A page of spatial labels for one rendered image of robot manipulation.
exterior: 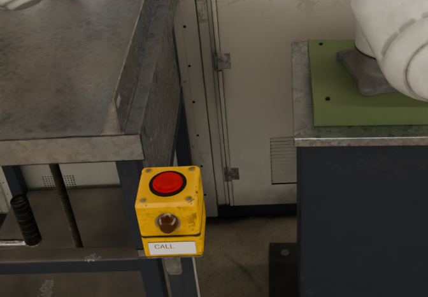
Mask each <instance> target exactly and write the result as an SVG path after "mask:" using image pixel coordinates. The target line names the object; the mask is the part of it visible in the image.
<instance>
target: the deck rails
mask: <svg viewBox="0 0 428 297"><path fill-rule="evenodd" d="M158 3H159V0H142V1H141V5H140V7H139V11H138V15H137V17H136V21H135V23H134V27H133V30H132V33H131V37H130V40H129V43H128V46H127V50H126V52H125V55H124V59H123V62H122V65H121V68H120V72H119V74H118V78H117V81H116V84H115V88H114V90H113V94H112V97H111V100H110V103H109V107H108V110H107V112H106V116H105V119H104V122H103V126H102V128H101V132H100V135H113V134H124V133H125V129H126V126H127V121H128V118H129V114H130V111H131V106H132V102H133V99H134V95H135V92H136V87H137V84H138V80H139V75H140V72H141V68H142V65H143V60H144V57H145V52H146V48H147V45H148V40H149V37H150V33H151V30H152V26H153V22H154V18H155V14H156V11H157V7H158Z"/></svg>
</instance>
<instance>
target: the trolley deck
mask: <svg viewBox="0 0 428 297"><path fill-rule="evenodd" d="M141 1H142V0H41V2H39V3H38V4H35V5H34V6H32V7H29V8H26V9H24V10H18V11H12V10H9V9H7V8H5V7H2V6H0V166H26V165H42V164H71V163H101V162H117V161H145V160H146V155H147V152H148V146H149V142H150V136H151V132H152V126H153V120H154V117H155V111H156V107H157V102H158V98H159V92H160V88H161V82H162V76H163V72H164V67H165V63H166V57H167V53H168V47H169V41H170V37H171V31H172V28H173V22H174V18H175V12H176V6H177V2H178V0H159V3H158V7H157V11H156V14H155V18H154V22H153V26H152V30H151V33H150V37H149V40H148V45H147V48H146V52H145V57H144V60H143V65H142V68H141V72H140V75H139V80H138V84H137V87H136V92H135V95H134V99H133V102H132V106H131V111H130V114H129V118H128V121H127V126H126V129H125V133H124V134H113V135H100V132H101V128H102V126H103V122H104V119H105V116H106V112H107V110H108V107H109V103H110V100H111V97H112V94H113V90H114V88H115V84H116V81H117V78H118V74H119V72H120V68H121V65H122V62H123V59H124V55H125V52H126V50H127V46H128V43H129V40H130V37H131V33H132V30H133V27H134V23H135V21H136V17H137V15H138V11H139V7H140V5H141Z"/></svg>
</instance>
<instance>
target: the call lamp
mask: <svg viewBox="0 0 428 297"><path fill-rule="evenodd" d="M155 226H156V227H157V228H158V229H159V230H161V231H162V232H163V233H167V234H168V233H172V232H174V231H176V230H178V229H179V228H180V226H181V220H180V218H179V217H178V216H177V215H175V214H172V213H169V212H165V213H161V214H159V215H158V216H157V217H156V218H155Z"/></svg>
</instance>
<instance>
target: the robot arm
mask: <svg viewBox="0 0 428 297"><path fill-rule="evenodd" d="M39 2H41V0H0V6H2V7H5V8H7V9H9V10H12V11H18V10H24V9H26V8H29V7H32V6H34V5H35V4H38V3H39ZM351 7H352V10H353V13H354V15H355V45H354V49H342V50H338V51H337V53H336V59H337V60H338V61H339V62H341V63H342V64H343V65H344V66H345V68H346V70H347V71H348V72H349V74H350V76H351V77H352V78H353V80H354V82H355V83H356V84H357V87H358V93H359V94H360V95H362V96H374V95H377V94H383V93H391V92H401V93H403V94H404V95H406V96H408V97H411V98H413V99H417V100H420V101H426V102H428V0H351Z"/></svg>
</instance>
